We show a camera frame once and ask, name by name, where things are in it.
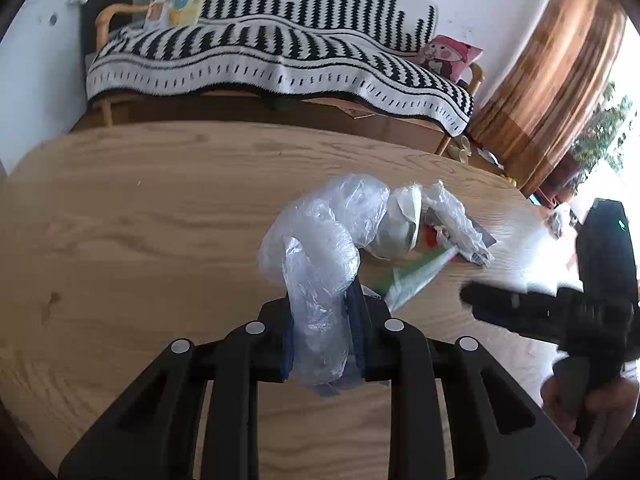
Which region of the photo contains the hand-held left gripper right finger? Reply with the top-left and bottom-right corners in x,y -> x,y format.
345,285 -> 587,480

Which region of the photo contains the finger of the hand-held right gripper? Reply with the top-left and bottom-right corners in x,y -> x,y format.
459,281 -> 576,346

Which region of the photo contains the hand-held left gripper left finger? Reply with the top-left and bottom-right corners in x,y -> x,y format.
59,297 -> 298,480

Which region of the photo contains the clear plastic bag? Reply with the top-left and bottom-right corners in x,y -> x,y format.
257,172 -> 392,397

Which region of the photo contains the person's right hand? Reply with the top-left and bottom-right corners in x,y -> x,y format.
540,360 -> 640,461

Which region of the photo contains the green white wrapper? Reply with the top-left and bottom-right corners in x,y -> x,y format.
382,245 -> 458,313

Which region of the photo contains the grey crumpled bag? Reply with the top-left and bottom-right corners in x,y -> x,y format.
547,202 -> 576,238

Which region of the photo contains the red printed wrapper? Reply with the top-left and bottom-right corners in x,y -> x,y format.
417,222 -> 451,253

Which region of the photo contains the dark red planter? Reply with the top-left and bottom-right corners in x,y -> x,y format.
537,160 -> 586,206

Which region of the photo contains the white crumpled wrapper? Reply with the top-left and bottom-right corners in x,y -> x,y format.
372,185 -> 426,261

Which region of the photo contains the green potted plant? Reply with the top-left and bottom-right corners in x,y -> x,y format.
570,80 -> 640,176

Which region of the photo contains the brown curtain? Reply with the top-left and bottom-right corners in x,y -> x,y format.
470,0 -> 628,196

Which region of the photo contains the pink cartoon pillow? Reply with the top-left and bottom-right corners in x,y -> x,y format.
414,35 -> 485,83

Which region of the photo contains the black white striped blanket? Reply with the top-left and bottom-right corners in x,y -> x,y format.
86,0 -> 475,137

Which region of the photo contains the colourful picture book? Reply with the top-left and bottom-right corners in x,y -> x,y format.
145,0 -> 207,28

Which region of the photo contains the white cabinet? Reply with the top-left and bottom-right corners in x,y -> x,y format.
0,0 -> 101,176

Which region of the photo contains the wooden frame sofa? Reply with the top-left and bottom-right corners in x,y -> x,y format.
85,0 -> 486,156

